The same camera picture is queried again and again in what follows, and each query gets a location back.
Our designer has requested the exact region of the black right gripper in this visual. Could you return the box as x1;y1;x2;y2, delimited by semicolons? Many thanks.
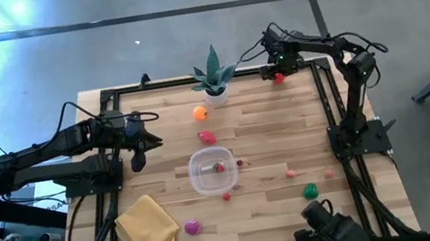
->
256;44;308;84

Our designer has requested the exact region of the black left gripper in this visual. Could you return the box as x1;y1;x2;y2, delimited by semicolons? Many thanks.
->
109;108;168;176

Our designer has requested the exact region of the large red toy fruit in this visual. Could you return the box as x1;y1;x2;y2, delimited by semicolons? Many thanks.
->
197;128;219;148

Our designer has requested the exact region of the orange toy fruit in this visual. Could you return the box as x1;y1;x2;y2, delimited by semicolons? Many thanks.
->
191;103;209;123

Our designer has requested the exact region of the clear plastic tupperware container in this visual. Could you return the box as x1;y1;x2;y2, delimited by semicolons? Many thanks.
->
184;143;243;200

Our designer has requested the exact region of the red toy strawberry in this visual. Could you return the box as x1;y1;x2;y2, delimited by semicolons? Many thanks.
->
211;161;227;174

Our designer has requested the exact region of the purple striped toy onion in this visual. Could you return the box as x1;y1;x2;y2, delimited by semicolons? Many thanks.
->
182;216;204;238

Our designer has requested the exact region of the green toy pepper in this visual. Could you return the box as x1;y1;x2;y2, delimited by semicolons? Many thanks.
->
301;181;321;202

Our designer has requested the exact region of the snake plant in white pot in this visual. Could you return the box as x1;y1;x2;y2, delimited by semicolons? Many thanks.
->
185;40;248;111

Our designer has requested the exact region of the yellow folded cloth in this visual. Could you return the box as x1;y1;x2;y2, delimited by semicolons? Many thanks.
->
110;189;184;241

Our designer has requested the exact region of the white printed paper sheet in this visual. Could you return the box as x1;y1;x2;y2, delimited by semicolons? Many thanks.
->
29;178;73;219

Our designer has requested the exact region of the black desk crossbar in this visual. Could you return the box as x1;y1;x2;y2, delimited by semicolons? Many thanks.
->
0;183;71;240

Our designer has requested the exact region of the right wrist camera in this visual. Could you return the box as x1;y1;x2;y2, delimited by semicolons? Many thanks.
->
259;26;285;51

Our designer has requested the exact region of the black aluminium table frame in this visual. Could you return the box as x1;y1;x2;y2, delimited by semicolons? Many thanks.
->
32;44;423;241

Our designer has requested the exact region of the black frame clamp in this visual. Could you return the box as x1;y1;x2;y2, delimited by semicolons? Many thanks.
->
137;72;152;88

